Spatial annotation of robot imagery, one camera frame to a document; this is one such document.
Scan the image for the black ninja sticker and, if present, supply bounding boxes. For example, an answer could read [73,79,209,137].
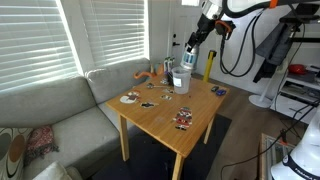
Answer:
[140,101,160,110]

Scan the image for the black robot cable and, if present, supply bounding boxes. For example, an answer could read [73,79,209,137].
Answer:
[219,13,265,79]

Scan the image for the metal spoon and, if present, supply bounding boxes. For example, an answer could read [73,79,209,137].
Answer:
[146,82,168,90]

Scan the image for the white round stand base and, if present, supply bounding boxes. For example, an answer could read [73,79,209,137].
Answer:
[248,94,276,110]

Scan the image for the frosted plastic cup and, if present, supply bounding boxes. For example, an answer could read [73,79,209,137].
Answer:
[171,66,192,95]

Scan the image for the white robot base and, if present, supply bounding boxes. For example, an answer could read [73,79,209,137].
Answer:
[270,106,320,180]

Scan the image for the glass jar with plant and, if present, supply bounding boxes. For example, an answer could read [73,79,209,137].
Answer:
[163,56,176,73]

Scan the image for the wooden framed crate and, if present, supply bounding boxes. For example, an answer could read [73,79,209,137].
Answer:
[259,133,297,180]

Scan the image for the yellow post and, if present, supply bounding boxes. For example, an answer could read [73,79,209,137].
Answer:
[202,49,218,83]

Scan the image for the patterned white pillow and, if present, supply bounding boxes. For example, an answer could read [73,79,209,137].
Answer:
[0,127,34,180]

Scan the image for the santa snowman sticker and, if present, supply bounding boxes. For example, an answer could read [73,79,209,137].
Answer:
[119,90,142,105]

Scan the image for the wooden table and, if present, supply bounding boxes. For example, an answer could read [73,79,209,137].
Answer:
[105,73,231,180]

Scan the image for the red nutcracker sticker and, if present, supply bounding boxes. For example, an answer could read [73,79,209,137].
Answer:
[172,106,194,132]

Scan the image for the red paisley cushion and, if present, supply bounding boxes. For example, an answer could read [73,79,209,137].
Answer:
[23,125,60,167]

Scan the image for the red bowl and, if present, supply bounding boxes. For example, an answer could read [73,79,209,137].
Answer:
[288,63,308,76]

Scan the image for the grey sofa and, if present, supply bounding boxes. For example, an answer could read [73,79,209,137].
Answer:
[0,58,153,180]

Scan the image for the dark blue rug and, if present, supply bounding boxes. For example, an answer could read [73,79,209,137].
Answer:
[91,113,233,180]

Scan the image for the grey hanging jacket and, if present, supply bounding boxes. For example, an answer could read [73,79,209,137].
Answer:
[252,21,295,84]

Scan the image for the wide white window blind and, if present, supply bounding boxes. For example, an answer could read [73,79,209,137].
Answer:
[0,0,80,93]

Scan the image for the black wrist camera orange mount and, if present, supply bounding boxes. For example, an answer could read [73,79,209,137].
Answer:
[214,19,237,41]

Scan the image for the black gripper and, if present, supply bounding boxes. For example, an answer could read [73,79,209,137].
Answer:
[184,13,215,54]

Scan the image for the white shelf unit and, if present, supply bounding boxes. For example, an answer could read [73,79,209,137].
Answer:
[269,64,320,125]

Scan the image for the blue toy car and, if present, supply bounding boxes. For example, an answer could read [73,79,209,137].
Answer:
[215,88,228,97]

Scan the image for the narrow white window blind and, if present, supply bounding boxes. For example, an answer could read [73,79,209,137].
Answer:
[79,0,148,68]

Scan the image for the cream sofa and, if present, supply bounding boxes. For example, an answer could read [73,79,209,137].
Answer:
[32,161,84,180]

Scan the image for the orange octopus plush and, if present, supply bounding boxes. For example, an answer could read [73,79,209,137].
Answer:
[133,63,165,80]

